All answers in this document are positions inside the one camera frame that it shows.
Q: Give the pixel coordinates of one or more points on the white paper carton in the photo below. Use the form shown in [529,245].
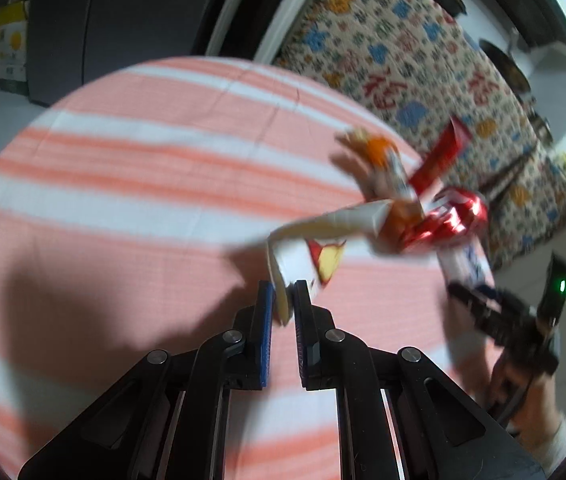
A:
[311,249]

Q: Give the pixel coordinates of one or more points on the dark grey refrigerator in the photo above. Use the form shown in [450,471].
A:
[73,42]

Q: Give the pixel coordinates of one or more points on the crushed red soda can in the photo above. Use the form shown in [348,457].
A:
[454,217]

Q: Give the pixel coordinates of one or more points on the orange snack bag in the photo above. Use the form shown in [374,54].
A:
[384,178]

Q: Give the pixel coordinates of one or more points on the patterned floral fabric cover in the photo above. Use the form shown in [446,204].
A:
[410,64]

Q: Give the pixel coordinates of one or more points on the pink striped tablecloth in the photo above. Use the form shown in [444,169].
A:
[132,214]

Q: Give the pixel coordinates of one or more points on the black frying pan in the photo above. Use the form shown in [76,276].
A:
[507,68]

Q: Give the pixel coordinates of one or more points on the yellow white box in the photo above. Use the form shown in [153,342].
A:
[13,41]

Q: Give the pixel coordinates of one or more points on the right hand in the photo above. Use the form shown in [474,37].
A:
[538,419]

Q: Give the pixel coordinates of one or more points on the red snack stick wrapper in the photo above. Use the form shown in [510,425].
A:
[449,145]

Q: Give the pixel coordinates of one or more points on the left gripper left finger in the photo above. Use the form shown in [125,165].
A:
[165,418]

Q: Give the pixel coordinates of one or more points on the clear plastic box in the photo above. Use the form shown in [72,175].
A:
[466,264]

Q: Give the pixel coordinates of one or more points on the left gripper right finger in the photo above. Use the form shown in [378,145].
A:
[399,415]

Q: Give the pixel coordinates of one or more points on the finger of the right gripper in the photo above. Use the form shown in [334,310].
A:
[486,319]
[485,292]

